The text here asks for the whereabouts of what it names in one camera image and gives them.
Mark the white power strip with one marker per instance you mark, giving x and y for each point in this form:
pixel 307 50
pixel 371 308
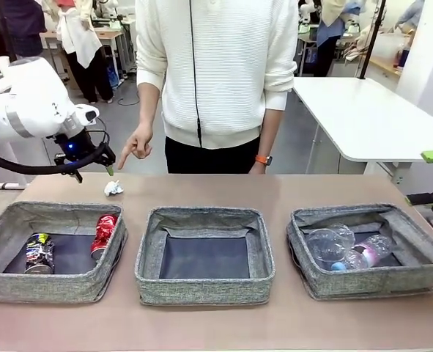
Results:
pixel 7 186

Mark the person's left forearm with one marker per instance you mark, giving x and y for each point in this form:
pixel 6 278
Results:
pixel 271 132

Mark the orange smartwatch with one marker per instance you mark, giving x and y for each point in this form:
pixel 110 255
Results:
pixel 263 160

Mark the grey fabric basket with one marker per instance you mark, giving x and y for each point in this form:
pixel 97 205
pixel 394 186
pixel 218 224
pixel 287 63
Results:
pixel 201 289
pixel 366 282
pixel 3 286

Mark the person in white sweater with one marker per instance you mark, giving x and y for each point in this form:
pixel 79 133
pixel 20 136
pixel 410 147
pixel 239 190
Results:
pixel 231 73

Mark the clear plastic bottles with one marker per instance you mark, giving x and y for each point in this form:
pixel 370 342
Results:
pixel 326 245

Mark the person's right forearm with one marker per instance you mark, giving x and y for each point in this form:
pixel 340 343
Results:
pixel 149 106

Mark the white lab robot arm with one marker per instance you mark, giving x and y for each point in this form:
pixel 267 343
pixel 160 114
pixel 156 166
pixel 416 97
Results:
pixel 306 11

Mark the red blue bottle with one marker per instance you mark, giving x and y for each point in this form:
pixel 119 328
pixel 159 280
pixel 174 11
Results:
pixel 403 58

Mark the crushed black soda can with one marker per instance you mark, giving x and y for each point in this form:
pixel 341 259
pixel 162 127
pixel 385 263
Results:
pixel 39 254

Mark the bystander in blue shirt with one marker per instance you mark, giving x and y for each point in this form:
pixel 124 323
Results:
pixel 329 33

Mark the bystander in dark clothes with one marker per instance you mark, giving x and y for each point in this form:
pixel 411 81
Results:
pixel 22 29

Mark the wooden desk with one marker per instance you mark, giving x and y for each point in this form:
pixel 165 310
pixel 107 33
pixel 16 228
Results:
pixel 108 34

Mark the bystander in white coat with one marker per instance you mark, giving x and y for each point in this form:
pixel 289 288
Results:
pixel 78 40

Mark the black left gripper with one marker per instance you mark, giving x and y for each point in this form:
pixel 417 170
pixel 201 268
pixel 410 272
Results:
pixel 75 146

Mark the person's left hand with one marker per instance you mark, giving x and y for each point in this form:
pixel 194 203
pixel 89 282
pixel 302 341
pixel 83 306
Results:
pixel 260 169

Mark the black slanted pole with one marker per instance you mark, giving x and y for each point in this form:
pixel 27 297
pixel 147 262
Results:
pixel 371 40

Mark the white table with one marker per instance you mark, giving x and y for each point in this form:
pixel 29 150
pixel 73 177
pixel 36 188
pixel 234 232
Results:
pixel 366 117

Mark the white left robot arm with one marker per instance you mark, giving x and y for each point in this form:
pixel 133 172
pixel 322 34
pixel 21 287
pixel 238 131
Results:
pixel 29 95

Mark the crushed red soda can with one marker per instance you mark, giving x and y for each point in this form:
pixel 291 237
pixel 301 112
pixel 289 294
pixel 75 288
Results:
pixel 104 234

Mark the crumpled white paper ball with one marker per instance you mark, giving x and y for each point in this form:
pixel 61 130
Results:
pixel 113 187

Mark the person's right hand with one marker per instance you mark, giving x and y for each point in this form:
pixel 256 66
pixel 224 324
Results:
pixel 141 141

